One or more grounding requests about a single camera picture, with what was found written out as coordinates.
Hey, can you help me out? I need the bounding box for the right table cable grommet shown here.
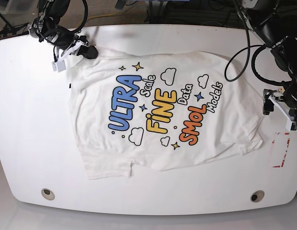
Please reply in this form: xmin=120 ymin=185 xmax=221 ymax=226
xmin=250 ymin=190 xmax=265 ymax=203

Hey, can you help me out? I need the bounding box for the black tripod stand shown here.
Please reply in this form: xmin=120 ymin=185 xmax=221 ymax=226
xmin=0 ymin=13 xmax=29 ymax=40

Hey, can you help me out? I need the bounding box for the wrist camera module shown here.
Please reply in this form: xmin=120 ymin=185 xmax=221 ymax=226
xmin=285 ymin=120 xmax=297 ymax=132
xmin=52 ymin=61 xmax=66 ymax=72

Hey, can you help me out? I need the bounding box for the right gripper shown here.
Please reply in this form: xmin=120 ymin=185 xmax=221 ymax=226
xmin=53 ymin=35 xmax=98 ymax=63

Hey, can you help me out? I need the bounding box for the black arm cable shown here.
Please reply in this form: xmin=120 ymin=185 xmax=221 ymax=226
xmin=37 ymin=0 xmax=89 ymax=46
xmin=224 ymin=0 xmax=297 ymax=87

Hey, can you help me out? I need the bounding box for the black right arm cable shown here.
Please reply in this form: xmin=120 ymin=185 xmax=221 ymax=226
xmin=37 ymin=0 xmax=89 ymax=46

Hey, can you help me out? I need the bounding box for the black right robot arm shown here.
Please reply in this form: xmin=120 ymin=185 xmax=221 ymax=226
xmin=29 ymin=0 xmax=98 ymax=64

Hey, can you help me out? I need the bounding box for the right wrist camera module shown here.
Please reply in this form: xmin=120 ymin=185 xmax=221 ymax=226
xmin=52 ymin=61 xmax=66 ymax=72

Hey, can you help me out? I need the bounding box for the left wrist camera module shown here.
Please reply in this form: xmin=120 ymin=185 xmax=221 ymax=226
xmin=285 ymin=120 xmax=297 ymax=132

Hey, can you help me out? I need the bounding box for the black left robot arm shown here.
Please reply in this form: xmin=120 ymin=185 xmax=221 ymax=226
xmin=234 ymin=0 xmax=297 ymax=131

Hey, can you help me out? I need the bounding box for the red tape rectangle marking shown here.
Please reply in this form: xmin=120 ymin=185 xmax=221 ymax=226
xmin=270 ymin=132 xmax=290 ymax=168

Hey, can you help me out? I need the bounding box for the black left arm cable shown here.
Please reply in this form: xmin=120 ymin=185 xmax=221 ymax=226
xmin=224 ymin=0 xmax=297 ymax=87

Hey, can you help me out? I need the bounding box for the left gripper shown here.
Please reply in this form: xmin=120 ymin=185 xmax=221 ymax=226
xmin=263 ymin=87 xmax=297 ymax=122

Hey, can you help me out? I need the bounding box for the yellow cable on floor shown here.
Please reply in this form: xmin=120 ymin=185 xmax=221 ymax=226
xmin=76 ymin=6 xmax=122 ymax=27

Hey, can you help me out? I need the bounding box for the left table cable grommet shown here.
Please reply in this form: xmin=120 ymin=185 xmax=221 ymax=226
xmin=41 ymin=188 xmax=55 ymax=201

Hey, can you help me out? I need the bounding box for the white printed T-shirt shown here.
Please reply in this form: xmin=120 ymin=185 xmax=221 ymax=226
xmin=67 ymin=48 xmax=263 ymax=180

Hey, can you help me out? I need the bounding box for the table cable grommet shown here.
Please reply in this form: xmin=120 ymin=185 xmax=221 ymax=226
xmin=41 ymin=188 xmax=55 ymax=201
xmin=250 ymin=190 xmax=265 ymax=203

